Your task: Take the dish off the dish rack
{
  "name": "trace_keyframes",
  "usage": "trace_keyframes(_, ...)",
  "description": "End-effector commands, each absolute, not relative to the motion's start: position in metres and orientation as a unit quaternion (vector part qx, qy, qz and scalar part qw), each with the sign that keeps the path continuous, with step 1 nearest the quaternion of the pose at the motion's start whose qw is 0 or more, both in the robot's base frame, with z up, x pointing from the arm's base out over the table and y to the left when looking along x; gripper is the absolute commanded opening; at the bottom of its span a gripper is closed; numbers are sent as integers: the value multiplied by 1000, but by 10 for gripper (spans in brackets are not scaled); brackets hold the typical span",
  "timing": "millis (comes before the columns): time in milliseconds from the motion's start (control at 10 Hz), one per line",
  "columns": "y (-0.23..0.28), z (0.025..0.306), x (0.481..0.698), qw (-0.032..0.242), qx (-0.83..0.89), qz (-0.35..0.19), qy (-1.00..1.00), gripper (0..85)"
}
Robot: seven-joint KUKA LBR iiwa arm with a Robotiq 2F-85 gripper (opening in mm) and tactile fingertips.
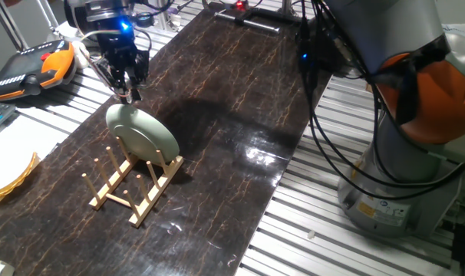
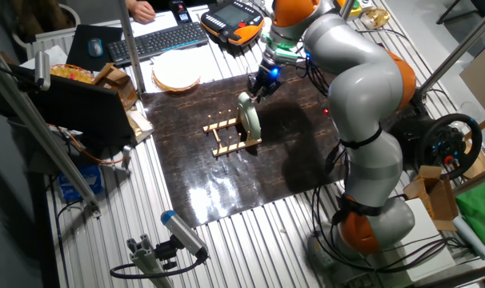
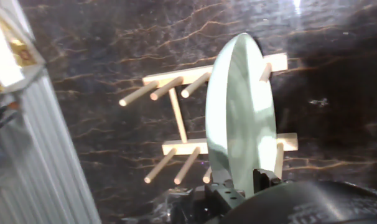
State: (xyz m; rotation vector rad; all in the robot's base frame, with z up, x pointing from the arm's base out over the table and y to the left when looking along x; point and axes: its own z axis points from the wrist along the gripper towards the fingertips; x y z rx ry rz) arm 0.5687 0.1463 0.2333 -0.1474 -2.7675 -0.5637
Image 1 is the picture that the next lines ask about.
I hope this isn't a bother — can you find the white paper sheet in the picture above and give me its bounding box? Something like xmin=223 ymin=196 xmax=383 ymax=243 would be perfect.
xmin=0 ymin=113 xmax=71 ymax=162

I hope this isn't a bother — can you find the aluminium frame post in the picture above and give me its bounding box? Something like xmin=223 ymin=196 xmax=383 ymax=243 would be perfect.
xmin=0 ymin=0 xmax=31 ymax=53

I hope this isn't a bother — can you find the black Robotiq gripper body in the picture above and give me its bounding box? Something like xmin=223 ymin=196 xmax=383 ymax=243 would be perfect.
xmin=97 ymin=26 xmax=150 ymax=84

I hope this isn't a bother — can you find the white round object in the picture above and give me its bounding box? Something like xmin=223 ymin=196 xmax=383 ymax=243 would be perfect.
xmin=71 ymin=40 xmax=91 ymax=70

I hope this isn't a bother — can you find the white plate gold rim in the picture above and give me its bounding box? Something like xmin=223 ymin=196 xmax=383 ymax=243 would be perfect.
xmin=0 ymin=132 xmax=41 ymax=203

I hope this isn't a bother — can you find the black round puck blue sticker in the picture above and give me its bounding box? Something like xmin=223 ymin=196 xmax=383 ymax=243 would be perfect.
xmin=134 ymin=11 xmax=153 ymax=28

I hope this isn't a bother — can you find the thin silver rod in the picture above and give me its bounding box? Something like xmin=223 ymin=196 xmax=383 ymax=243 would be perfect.
xmin=35 ymin=0 xmax=61 ymax=38

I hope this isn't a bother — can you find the pale green dish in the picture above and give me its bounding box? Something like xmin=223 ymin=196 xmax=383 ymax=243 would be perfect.
xmin=104 ymin=103 xmax=180 ymax=166

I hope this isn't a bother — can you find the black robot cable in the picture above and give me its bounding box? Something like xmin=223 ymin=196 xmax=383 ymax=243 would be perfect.
xmin=299 ymin=0 xmax=465 ymax=202
xmin=312 ymin=57 xmax=465 ymax=189

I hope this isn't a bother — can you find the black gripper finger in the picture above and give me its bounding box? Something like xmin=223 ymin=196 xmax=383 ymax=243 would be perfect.
xmin=118 ymin=76 xmax=134 ymax=105
xmin=130 ymin=77 xmax=143 ymax=102

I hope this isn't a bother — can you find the black round spool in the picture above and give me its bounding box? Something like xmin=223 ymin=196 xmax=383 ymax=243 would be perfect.
xmin=63 ymin=0 xmax=88 ymax=34

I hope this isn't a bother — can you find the wooden dish rack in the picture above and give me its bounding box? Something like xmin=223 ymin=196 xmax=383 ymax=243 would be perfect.
xmin=81 ymin=136 xmax=185 ymax=229

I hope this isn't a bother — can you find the black T-shaped stand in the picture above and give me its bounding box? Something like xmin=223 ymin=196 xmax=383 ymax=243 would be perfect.
xmin=213 ymin=0 xmax=309 ymax=35

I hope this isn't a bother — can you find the dark marble pattern mat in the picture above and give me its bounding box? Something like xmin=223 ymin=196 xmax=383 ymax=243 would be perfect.
xmin=0 ymin=2 xmax=333 ymax=276

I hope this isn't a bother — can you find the black orange teach pendant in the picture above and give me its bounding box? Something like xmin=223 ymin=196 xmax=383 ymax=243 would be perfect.
xmin=0 ymin=39 xmax=78 ymax=103

